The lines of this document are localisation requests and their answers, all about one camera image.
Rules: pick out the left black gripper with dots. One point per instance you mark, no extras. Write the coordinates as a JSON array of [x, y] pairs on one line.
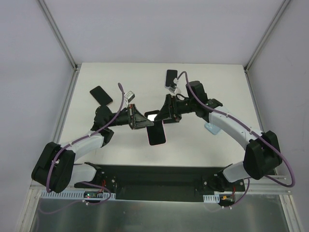
[[131, 116]]

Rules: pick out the left aluminium frame post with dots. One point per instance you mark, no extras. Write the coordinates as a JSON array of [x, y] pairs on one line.
[[57, 33]]

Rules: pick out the phone in lilac case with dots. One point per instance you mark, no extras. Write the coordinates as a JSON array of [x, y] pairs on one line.
[[171, 76]]

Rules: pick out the left white cable duct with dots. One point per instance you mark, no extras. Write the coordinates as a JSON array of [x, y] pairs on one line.
[[78, 195]]

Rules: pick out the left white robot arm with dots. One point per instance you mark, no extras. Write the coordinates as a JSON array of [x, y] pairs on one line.
[[54, 167]]

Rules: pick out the right aluminium frame post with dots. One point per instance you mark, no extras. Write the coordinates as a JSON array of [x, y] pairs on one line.
[[266, 35]]

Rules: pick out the white cable duct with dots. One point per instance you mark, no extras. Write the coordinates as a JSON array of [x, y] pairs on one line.
[[78, 195], [215, 198]]

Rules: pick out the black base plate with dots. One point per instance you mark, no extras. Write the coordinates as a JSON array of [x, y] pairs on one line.
[[156, 183]]

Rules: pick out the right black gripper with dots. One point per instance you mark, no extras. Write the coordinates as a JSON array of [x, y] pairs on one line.
[[172, 109]]

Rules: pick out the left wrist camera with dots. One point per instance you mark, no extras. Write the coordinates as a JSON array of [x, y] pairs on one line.
[[129, 96]]

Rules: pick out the aluminium frame post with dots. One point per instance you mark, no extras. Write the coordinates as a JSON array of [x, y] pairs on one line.
[[266, 35], [57, 33]]

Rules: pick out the right white cable duct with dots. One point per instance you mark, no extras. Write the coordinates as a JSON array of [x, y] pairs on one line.
[[215, 198]]

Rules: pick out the light blue phone case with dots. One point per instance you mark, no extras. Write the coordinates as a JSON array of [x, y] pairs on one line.
[[214, 130]]

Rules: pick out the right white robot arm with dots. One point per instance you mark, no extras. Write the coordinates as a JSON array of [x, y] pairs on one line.
[[262, 151]]

